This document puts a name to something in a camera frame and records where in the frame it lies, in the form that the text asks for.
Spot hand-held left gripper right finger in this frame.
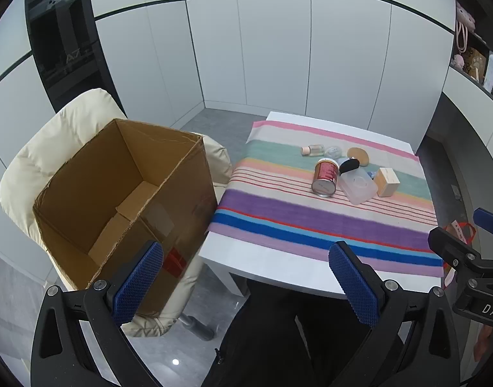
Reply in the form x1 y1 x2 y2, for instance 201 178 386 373
328 241 461 387

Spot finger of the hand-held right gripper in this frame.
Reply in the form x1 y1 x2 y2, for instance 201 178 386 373
473 208 493 239
428 227 493 287

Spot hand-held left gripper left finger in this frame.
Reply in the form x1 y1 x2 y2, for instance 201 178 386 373
31 240 166 387

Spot beige rectangular box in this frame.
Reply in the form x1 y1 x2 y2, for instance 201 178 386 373
373 168 401 197

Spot translucent square plastic container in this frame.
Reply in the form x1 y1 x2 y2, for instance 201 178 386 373
337 168 378 205

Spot brown cardboard box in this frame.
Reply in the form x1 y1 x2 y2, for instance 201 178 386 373
32 118 219 317

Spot red metal can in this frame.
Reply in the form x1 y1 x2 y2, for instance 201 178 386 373
311 157 339 197

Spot person's right hand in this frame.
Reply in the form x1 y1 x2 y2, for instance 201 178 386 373
474 324 493 363

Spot red plastic bag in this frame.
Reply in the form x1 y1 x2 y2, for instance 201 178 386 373
442 220 477 289

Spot white table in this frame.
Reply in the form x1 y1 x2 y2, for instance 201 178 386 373
198 111 445 303

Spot striped colourful cloth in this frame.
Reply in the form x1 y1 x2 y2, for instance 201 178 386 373
205 120 445 278

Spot person's dark trousers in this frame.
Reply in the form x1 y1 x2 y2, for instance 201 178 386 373
200 278 404 387

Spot brown round makeup puff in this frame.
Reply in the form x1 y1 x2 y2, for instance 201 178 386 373
347 147 372 167

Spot brown printed box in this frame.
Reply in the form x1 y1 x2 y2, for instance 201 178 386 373
462 48 487 79

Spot cream cushioned chair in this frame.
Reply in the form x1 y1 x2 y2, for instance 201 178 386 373
0 88 234 341

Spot pink plush bag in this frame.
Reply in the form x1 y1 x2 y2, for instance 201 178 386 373
455 2 477 53

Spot black glass cabinet door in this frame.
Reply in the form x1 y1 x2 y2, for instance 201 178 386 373
25 0 110 114

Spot dark wall shelf unit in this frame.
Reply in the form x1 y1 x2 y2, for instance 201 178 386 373
448 0 493 109

